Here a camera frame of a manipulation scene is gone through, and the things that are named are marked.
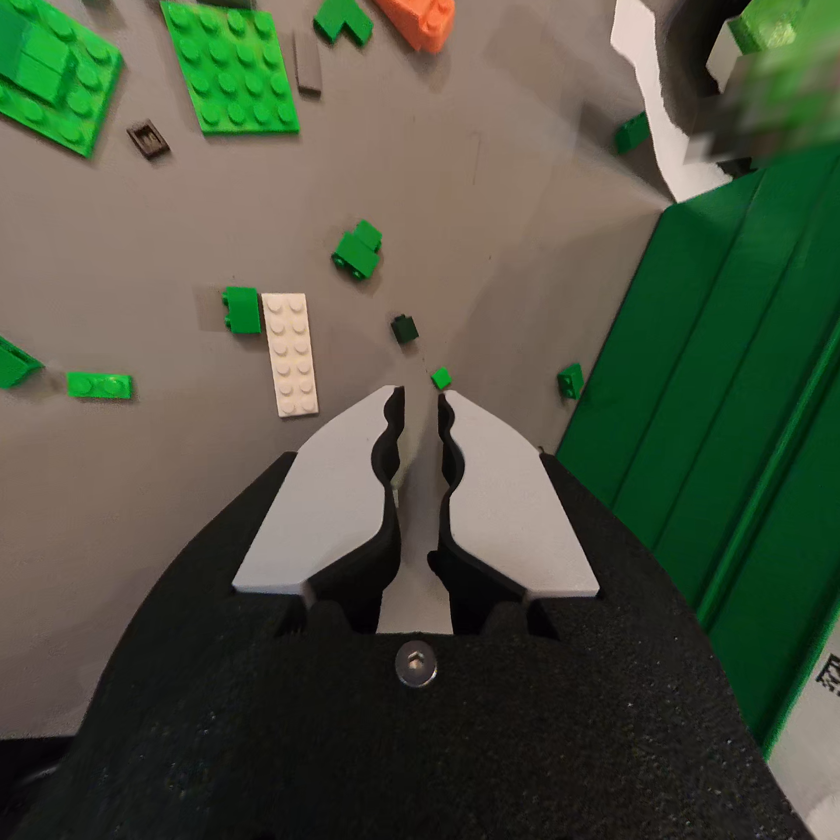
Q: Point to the large green plate with bricks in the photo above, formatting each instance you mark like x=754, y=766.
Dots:
x=79, y=98

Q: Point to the small black tile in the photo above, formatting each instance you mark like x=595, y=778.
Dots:
x=148, y=139

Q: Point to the green slope brick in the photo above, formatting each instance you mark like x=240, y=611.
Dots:
x=16, y=367

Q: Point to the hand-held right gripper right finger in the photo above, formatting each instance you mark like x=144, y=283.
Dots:
x=518, y=518

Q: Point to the grey flat tile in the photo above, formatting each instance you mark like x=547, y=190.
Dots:
x=307, y=62

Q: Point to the green square studded plate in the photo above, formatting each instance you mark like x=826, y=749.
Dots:
x=229, y=72

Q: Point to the green toy brick box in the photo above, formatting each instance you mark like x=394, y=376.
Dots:
x=722, y=394

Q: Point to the green double brick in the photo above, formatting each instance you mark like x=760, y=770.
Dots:
x=354, y=253

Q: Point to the tiny green tile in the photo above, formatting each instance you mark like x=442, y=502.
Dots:
x=441, y=378

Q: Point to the tiny dark green brick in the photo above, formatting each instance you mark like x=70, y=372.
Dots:
x=405, y=329

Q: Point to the green two-stud plate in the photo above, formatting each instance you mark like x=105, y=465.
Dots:
x=98, y=385

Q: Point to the small green brick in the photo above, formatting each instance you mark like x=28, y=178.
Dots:
x=571, y=380
x=243, y=312
x=631, y=134

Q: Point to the white long plate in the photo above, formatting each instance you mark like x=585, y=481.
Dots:
x=290, y=354

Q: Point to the orange brick separator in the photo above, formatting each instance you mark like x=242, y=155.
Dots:
x=420, y=23

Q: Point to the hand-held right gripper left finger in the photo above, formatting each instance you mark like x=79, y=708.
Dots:
x=321, y=512

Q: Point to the green angled plate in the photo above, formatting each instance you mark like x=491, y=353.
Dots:
x=334, y=23

